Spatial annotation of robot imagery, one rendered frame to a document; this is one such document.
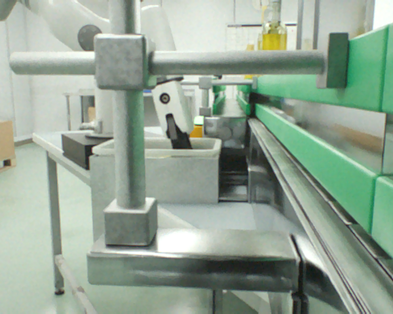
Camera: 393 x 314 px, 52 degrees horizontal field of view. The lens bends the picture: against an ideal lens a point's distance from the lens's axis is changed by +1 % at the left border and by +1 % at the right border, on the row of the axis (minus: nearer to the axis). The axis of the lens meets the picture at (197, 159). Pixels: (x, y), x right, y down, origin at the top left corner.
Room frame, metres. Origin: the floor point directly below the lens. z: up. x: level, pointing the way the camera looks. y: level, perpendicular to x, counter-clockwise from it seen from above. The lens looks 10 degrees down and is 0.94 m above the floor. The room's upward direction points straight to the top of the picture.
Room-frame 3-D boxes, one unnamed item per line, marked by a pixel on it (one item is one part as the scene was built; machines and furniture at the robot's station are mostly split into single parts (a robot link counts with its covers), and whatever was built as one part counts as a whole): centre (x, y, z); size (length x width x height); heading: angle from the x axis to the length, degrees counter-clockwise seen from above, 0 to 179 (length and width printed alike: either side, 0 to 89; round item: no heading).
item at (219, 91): (1.75, -0.11, 0.93); 1.75 x 0.01 x 0.08; 175
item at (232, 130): (0.85, -0.06, 0.85); 0.09 x 0.04 x 0.07; 85
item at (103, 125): (1.10, 0.25, 0.89); 0.16 x 0.13 x 0.15; 118
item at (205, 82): (0.85, -0.04, 0.95); 0.17 x 0.03 x 0.12; 85
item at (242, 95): (1.74, -0.18, 0.93); 1.75 x 0.01 x 0.08; 175
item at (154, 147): (0.74, 0.07, 0.80); 0.22 x 0.17 x 0.09; 85
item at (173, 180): (0.74, 0.04, 0.79); 0.27 x 0.17 x 0.08; 85
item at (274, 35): (0.96, -0.18, 0.99); 0.06 x 0.06 x 0.21; 85
